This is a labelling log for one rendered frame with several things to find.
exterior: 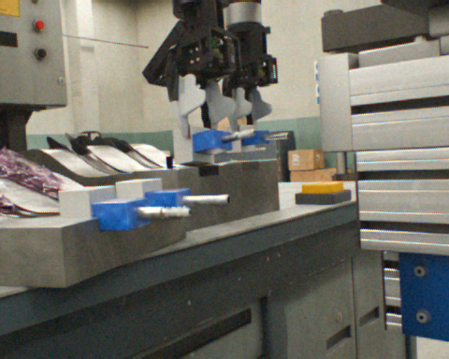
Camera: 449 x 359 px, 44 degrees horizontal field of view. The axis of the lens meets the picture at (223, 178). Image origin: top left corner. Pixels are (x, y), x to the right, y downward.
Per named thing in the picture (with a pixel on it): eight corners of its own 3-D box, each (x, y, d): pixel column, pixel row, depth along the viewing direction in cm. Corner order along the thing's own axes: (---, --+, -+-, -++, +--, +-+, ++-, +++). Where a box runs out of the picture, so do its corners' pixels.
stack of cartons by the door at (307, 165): (355, 208, 760) (353, 147, 756) (345, 211, 734) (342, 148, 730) (300, 207, 812) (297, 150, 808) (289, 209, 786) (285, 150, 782)
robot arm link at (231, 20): (216, 7, 111) (239, 13, 118) (217, 31, 112) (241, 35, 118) (247, -1, 107) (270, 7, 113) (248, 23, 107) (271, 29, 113)
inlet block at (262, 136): (295, 149, 110) (293, 122, 110) (282, 150, 106) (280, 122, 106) (240, 151, 118) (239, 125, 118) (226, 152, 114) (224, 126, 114)
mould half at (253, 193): (280, 209, 99) (275, 133, 98) (181, 233, 78) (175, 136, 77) (94, 206, 129) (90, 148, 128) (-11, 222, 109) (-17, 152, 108)
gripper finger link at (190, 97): (197, 123, 77) (202, 64, 80) (166, 133, 80) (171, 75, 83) (211, 131, 79) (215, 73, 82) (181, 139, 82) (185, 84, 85)
